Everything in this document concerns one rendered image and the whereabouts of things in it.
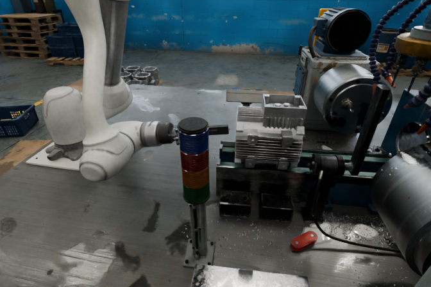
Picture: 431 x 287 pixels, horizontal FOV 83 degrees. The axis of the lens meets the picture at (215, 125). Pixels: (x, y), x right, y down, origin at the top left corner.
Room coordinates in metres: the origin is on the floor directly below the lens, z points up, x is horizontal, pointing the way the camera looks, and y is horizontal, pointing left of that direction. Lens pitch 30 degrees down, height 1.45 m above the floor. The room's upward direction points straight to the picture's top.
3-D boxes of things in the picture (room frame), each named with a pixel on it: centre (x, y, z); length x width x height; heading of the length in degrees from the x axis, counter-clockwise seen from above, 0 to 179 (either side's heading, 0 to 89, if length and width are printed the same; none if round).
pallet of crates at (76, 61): (5.49, 2.97, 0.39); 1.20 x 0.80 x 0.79; 87
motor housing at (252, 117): (0.69, -0.17, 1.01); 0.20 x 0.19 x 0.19; 83
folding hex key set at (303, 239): (0.44, -0.26, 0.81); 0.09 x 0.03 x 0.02; 114
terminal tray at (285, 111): (0.68, -0.21, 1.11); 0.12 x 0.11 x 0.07; 83
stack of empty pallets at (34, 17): (6.16, 4.44, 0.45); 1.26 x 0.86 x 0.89; 79
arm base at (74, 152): (0.91, 0.65, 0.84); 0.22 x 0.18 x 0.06; 159
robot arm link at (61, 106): (0.93, 0.64, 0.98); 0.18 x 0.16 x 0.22; 146
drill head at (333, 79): (1.00, -0.57, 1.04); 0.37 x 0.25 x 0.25; 173
